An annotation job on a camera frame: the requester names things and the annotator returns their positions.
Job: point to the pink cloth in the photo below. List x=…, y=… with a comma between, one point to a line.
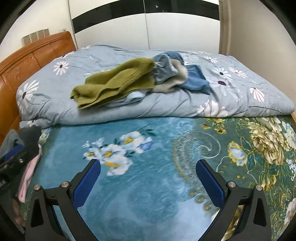
x=29, y=176

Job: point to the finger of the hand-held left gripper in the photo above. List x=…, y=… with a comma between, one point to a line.
x=13, y=151

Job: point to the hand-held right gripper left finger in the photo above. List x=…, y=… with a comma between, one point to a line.
x=86, y=185

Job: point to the dark grey cloth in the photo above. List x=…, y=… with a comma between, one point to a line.
x=30, y=136

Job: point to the grey-blue floral quilt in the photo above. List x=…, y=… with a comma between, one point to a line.
x=161, y=104

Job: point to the wall switch panel row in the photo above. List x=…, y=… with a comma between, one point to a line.
x=34, y=36

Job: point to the wooden bed headboard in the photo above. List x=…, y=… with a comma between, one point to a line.
x=27, y=62

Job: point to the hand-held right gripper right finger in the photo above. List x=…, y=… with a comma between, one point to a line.
x=210, y=185

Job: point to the grey-blue satin garment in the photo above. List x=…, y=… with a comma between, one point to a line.
x=163, y=69

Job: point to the beige fleece garment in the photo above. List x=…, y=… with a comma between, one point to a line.
x=175, y=78

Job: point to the olive green fleece garment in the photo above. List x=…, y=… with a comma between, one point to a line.
x=115, y=81

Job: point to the light grey cloth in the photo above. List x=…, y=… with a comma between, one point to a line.
x=9, y=140

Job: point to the white wardrobe with black stripe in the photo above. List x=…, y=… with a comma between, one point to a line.
x=161, y=30

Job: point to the white door frame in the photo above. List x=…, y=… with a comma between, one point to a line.
x=227, y=25

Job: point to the teal floral blanket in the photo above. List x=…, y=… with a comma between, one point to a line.
x=148, y=185

